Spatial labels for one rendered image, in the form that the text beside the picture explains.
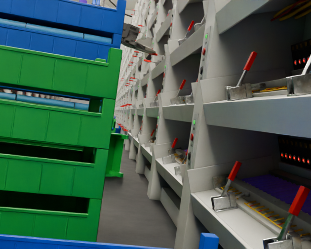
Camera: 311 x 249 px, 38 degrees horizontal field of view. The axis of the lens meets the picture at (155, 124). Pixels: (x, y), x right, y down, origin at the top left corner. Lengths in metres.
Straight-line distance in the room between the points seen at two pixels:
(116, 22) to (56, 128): 0.43
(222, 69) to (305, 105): 0.51
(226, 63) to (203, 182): 0.26
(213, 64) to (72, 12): 0.34
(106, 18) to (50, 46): 0.14
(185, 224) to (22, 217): 0.40
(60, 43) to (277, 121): 0.61
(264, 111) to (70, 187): 0.32
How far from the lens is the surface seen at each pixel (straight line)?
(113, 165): 2.20
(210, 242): 0.60
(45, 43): 1.05
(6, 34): 1.06
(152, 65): 2.37
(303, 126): 0.51
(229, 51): 1.00
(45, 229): 0.74
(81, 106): 1.06
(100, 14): 1.07
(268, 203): 0.74
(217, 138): 0.98
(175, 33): 1.70
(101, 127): 0.72
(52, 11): 1.06
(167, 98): 1.67
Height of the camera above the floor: 0.30
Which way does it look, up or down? 1 degrees down
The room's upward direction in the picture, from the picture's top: 8 degrees clockwise
